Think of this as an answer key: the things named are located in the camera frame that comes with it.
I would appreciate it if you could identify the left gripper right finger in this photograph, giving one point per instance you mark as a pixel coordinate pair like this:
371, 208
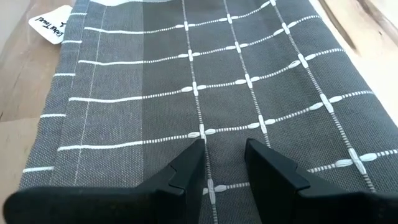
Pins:
311, 208

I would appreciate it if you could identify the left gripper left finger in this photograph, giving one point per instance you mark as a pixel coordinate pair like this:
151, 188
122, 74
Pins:
109, 205

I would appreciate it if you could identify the grey white-checked towel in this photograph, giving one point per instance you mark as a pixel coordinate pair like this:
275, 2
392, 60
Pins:
217, 93

